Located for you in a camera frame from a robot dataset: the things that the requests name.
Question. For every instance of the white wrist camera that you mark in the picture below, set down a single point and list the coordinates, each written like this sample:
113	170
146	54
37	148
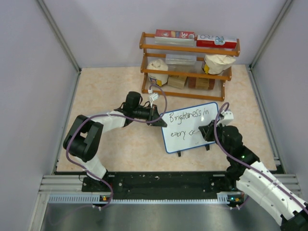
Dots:
153	96
225	118

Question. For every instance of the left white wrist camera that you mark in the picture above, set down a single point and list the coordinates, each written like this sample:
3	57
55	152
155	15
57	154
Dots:
153	96

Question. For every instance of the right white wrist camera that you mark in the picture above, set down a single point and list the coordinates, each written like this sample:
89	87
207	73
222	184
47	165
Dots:
225	118

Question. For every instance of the red white box right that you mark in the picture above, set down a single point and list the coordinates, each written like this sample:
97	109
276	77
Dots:
210	41

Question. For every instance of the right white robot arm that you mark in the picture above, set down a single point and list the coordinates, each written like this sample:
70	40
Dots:
248	174

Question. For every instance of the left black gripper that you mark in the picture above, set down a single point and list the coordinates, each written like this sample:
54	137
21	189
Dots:
159	123

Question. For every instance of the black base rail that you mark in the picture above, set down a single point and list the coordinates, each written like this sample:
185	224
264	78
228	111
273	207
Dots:
169	185

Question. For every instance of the red foil box left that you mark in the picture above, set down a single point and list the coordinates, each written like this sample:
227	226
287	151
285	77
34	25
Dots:
173	34

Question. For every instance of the white bag right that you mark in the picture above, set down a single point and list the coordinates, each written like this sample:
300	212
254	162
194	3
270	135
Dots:
215	64

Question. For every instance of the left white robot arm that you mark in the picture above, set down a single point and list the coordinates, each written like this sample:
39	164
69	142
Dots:
83	139

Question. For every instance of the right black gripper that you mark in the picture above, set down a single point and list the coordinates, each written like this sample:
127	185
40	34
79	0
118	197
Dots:
207	130

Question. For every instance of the wooden three tier rack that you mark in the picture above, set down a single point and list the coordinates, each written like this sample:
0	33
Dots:
216	94

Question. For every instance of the brown cardboard box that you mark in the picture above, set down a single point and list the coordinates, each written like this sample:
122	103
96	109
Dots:
177	81

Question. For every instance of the clear plastic box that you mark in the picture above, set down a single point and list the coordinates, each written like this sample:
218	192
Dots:
176	59

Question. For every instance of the blue framed whiteboard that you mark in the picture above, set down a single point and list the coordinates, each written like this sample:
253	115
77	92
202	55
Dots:
181	123

